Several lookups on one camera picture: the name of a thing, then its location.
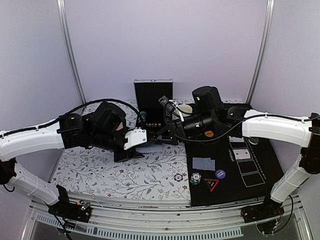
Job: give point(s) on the purple small blind button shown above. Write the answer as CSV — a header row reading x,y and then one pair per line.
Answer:
x,y
220,174

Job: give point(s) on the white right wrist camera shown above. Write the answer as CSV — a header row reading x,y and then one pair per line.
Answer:
x,y
170,109

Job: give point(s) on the face-up community card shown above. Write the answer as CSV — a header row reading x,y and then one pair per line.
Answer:
x,y
242,154
233,139

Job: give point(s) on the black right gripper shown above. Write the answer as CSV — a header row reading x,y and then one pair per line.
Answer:
x,y
176,131

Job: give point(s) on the white ceramic cup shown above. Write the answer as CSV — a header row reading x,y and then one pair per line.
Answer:
x,y
185,109

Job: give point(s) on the floral table cloth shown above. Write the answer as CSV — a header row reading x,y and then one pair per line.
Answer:
x,y
93,172

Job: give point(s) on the red triangular all-in marker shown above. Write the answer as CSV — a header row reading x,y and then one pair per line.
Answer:
x,y
211,183

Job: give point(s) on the red patterned bowl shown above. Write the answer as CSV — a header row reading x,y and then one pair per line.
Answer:
x,y
121,126

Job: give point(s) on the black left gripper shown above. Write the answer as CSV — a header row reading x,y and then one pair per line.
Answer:
x,y
132,153

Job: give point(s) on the left aluminium frame post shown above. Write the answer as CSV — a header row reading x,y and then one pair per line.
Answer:
x,y
61,8

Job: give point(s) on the orange big blind button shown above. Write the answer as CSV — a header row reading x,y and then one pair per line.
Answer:
x,y
209,134

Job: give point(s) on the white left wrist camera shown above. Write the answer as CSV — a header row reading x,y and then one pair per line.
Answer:
x,y
134,138

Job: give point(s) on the single blue ten chip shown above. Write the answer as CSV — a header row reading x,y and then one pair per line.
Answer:
x,y
178,177

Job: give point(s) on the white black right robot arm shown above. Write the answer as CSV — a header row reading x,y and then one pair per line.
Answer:
x,y
212,120

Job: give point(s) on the aluminium frame post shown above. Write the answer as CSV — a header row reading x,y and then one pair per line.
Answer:
x,y
267,23
61,8

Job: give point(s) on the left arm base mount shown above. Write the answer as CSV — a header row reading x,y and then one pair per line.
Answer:
x,y
79,211

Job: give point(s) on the dealt blue card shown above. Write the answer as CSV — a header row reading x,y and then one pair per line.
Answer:
x,y
212,164
199,163

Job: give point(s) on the clear dealer button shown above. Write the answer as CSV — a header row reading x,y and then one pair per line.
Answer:
x,y
253,140

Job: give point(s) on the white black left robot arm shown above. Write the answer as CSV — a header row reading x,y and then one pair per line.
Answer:
x,y
105,128

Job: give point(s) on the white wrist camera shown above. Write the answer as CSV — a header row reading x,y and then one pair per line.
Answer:
x,y
134,138
170,109

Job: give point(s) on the black poker mat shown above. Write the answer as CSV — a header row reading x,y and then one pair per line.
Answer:
x,y
245,179

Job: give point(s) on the aluminium poker chip case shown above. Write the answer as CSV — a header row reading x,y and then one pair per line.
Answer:
x,y
147,94

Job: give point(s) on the row of red dice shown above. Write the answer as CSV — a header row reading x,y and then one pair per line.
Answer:
x,y
153,125

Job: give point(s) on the blue green moved chip stack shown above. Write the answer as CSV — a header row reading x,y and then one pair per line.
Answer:
x,y
195,178

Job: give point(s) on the right aluminium frame post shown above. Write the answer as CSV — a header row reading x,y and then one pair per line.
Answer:
x,y
267,23

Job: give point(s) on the blue playing card deck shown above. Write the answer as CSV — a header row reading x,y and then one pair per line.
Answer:
x,y
150,149

